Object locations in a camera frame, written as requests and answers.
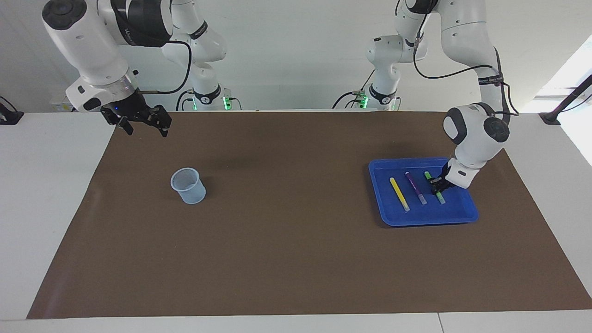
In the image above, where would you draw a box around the green marker pen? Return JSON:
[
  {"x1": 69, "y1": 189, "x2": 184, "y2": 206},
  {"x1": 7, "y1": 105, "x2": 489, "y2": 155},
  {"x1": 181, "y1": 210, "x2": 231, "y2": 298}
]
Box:
[{"x1": 424, "y1": 171, "x2": 446, "y2": 205}]

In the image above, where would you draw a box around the purple marker pen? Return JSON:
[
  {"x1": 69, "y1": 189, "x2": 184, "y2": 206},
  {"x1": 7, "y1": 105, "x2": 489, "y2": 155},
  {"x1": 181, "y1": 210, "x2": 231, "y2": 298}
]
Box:
[{"x1": 404, "y1": 172, "x2": 428, "y2": 205}]

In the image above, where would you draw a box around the yellow marker pen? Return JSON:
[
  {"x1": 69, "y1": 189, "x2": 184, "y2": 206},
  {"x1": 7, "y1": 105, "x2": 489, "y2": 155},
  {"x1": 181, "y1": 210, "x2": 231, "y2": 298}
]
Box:
[{"x1": 389, "y1": 177, "x2": 411, "y2": 212}]

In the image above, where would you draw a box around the blue plastic tray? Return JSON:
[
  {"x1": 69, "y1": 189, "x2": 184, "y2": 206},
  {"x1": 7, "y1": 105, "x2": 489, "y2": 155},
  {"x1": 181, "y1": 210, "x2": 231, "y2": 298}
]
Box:
[{"x1": 368, "y1": 157, "x2": 479, "y2": 227}]

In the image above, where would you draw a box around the white power strip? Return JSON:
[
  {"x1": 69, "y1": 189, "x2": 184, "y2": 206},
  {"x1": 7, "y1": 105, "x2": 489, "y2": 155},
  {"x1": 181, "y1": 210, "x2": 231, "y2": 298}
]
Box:
[{"x1": 49, "y1": 96, "x2": 78, "y2": 113}]

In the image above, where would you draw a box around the clear plastic cup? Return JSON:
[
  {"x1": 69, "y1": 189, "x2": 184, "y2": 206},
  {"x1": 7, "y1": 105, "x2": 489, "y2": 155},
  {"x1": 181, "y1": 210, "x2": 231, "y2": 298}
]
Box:
[{"x1": 170, "y1": 167, "x2": 207, "y2": 205}]

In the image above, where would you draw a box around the black table clamp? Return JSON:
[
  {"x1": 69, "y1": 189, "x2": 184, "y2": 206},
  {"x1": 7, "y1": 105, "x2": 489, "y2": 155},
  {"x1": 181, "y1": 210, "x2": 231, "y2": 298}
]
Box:
[{"x1": 0, "y1": 96, "x2": 25, "y2": 125}]

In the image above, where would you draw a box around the black clamp stand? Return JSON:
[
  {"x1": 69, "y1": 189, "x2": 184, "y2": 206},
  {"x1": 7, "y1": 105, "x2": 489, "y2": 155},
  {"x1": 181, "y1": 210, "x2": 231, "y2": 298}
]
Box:
[{"x1": 539, "y1": 73, "x2": 592, "y2": 126}]

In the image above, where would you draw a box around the brown table mat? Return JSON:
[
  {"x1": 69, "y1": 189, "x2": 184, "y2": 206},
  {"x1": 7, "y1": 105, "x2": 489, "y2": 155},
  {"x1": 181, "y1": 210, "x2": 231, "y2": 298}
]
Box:
[{"x1": 26, "y1": 111, "x2": 592, "y2": 320}]

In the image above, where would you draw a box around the black base cable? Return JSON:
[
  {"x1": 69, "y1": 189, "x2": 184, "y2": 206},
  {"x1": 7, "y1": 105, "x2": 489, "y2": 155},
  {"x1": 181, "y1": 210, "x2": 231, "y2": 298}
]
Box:
[
  {"x1": 332, "y1": 68, "x2": 376, "y2": 110},
  {"x1": 175, "y1": 89, "x2": 197, "y2": 112}
]

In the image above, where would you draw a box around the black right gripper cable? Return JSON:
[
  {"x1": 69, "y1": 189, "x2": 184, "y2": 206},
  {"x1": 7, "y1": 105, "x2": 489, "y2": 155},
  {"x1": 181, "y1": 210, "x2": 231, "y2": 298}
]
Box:
[{"x1": 138, "y1": 39, "x2": 193, "y2": 96}]

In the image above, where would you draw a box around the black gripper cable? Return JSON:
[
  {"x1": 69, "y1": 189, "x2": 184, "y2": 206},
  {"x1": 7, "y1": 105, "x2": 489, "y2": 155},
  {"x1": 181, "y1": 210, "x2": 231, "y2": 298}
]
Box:
[
  {"x1": 413, "y1": 18, "x2": 519, "y2": 117},
  {"x1": 138, "y1": 39, "x2": 193, "y2": 96}
]

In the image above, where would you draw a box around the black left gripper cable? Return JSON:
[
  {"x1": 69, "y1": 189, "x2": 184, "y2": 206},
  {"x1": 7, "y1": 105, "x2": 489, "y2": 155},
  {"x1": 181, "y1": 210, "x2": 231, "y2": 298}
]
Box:
[{"x1": 413, "y1": 18, "x2": 519, "y2": 117}]

